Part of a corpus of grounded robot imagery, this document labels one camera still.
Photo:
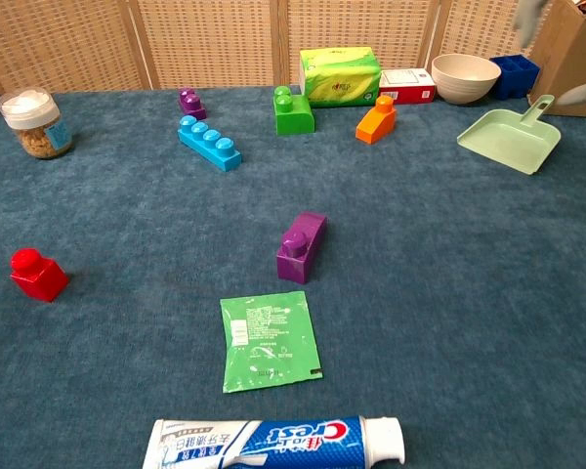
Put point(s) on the green block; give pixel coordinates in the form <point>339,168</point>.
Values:
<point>295,117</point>

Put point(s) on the cardboard box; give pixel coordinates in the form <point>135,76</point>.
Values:
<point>576,54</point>

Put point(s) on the blue white toothpaste tube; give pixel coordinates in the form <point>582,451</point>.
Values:
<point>273,444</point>

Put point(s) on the red and white box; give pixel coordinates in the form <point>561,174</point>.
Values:
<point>407,88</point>

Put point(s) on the orange block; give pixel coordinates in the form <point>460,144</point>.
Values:
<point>376,124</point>

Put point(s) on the green sachet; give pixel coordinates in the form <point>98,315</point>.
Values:
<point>268,342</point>

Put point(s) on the green tissue pack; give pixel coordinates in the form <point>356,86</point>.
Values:
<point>339,78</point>

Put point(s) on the blue compartment tray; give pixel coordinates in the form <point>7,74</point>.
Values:
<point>517,75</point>

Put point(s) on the red small block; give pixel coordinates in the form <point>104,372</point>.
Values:
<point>39,281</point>

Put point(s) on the clear jar with white lid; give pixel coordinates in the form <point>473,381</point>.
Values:
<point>36,122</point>

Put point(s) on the blue carpet table cover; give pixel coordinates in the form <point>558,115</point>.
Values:
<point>420,254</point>

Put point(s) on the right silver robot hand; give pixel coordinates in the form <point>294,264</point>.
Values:
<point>531,19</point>

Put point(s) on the small purple two-stud block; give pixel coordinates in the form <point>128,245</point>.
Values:
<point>192,105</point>

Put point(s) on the long purple single-stud block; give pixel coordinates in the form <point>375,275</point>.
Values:
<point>300,249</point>

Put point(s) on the beige bowl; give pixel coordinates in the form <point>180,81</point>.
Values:
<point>464,83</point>

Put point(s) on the light blue long block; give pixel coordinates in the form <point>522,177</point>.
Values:
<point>210,144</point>

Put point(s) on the mint green dustpan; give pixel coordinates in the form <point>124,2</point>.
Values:
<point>510,141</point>

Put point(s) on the woven folding screen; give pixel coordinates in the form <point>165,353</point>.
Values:
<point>215,44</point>

